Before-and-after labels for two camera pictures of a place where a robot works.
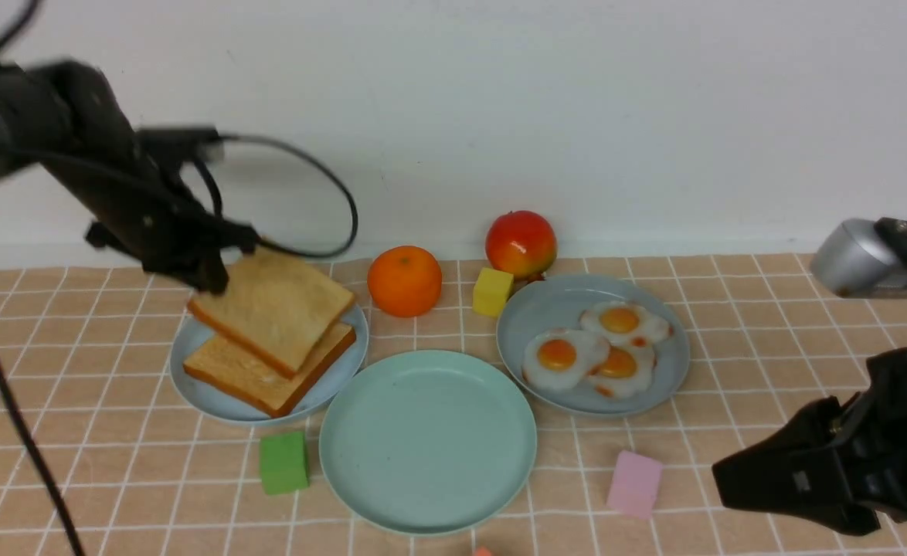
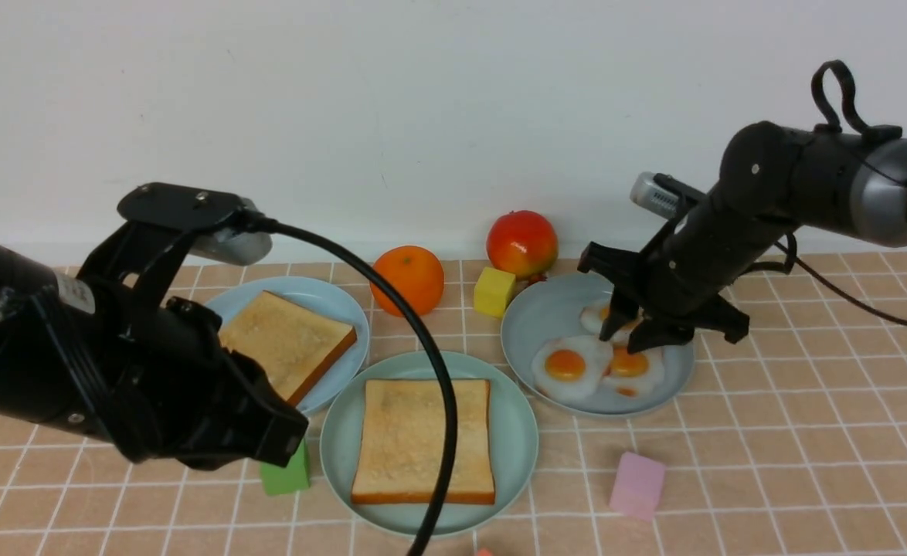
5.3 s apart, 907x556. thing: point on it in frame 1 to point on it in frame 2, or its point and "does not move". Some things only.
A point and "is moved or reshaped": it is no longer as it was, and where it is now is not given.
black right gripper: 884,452 to 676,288
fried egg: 622,320 does not move
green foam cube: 284,462 does not move
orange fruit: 405,281 does not move
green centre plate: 428,443 does not move
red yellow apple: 521,242 does not move
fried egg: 557,360 is moved or reshaped
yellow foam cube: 491,289 does not move
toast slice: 277,306 to 402,442
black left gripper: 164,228 to 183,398
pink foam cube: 634,485 does not move
